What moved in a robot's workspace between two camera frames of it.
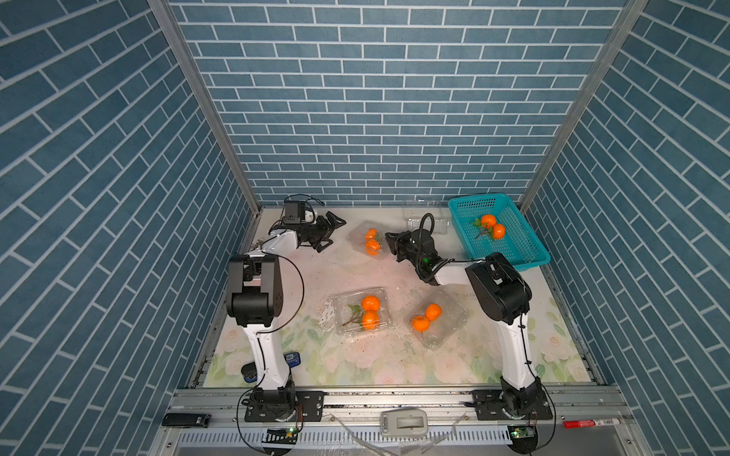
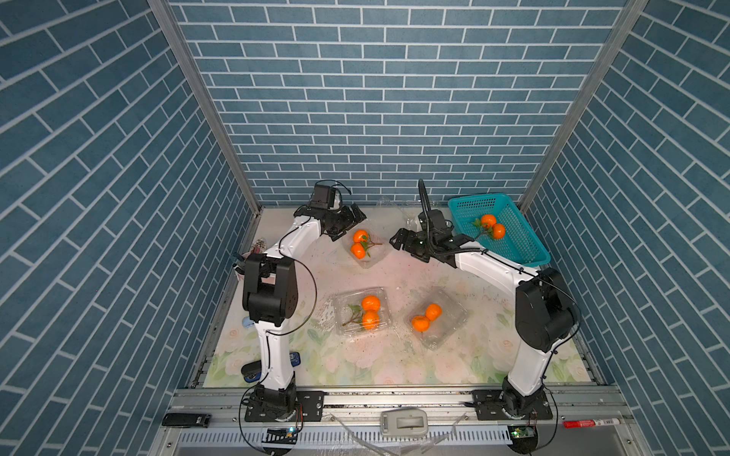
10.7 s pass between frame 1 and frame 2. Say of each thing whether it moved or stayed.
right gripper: moved
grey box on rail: stayed
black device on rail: stayed
